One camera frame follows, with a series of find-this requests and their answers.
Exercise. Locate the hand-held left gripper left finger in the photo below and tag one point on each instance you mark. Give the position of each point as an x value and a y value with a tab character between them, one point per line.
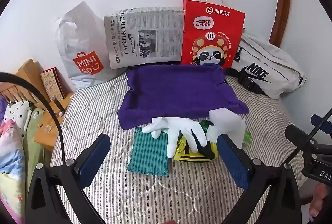
94	159

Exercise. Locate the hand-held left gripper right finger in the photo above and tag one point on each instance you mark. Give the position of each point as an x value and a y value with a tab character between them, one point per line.
233	161

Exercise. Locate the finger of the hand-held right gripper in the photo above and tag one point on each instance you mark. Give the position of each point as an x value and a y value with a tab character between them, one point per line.
298	135
323	123

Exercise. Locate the white cloth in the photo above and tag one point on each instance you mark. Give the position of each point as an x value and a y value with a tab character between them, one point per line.
233	133

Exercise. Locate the white sponge block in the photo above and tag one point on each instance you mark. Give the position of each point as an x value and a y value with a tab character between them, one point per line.
223	116

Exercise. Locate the teal ribbed cloth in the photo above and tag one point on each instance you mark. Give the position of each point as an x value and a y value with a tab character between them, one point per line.
147	154

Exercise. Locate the white glove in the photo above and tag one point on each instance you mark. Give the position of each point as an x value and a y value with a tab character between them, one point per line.
179	130

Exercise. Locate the purple towel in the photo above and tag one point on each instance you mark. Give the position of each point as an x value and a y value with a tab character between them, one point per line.
176	91

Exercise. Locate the person's right hand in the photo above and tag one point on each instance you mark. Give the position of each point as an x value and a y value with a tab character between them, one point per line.
320	200

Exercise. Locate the yellow mesh bag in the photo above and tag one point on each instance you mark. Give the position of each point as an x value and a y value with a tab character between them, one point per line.
192	158

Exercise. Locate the green printed packet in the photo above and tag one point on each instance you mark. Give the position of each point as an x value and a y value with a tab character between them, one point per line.
206	125

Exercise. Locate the wooden nightstand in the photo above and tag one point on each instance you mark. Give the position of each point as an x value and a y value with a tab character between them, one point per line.
51	139

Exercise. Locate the clear glass item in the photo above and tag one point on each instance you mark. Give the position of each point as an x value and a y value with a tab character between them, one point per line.
46	127

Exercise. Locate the striped bed sheet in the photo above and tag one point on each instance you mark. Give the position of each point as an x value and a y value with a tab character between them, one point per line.
181	193

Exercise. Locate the small black bottle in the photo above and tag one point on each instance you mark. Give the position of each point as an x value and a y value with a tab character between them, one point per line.
59	107

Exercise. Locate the light green cloth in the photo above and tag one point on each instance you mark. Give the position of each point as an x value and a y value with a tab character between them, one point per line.
32	135

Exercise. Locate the white waist bag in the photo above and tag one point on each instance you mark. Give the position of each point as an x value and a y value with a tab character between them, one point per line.
272	65

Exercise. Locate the pile of colourful bedding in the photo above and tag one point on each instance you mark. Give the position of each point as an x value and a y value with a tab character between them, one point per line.
10	161

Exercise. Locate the patterned greeting card box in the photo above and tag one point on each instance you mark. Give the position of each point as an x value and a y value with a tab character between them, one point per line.
51	84

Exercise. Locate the white floral pillow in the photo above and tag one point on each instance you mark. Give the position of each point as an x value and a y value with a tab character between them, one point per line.
16	115

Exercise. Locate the wooden headboard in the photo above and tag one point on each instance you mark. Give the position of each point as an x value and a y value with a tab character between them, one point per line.
23	73

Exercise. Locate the black box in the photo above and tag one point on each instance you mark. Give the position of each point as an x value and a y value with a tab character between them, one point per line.
155	64

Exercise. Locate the white plastic shopping bag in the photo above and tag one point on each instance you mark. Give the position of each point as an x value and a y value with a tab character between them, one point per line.
77	40

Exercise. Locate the red paper bag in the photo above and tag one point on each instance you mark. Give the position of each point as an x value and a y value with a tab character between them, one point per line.
207	32

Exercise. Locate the folded newspaper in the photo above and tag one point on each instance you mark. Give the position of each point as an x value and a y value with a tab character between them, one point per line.
155	40

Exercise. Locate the wooden door frame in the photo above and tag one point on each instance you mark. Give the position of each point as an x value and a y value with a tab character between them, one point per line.
284	6

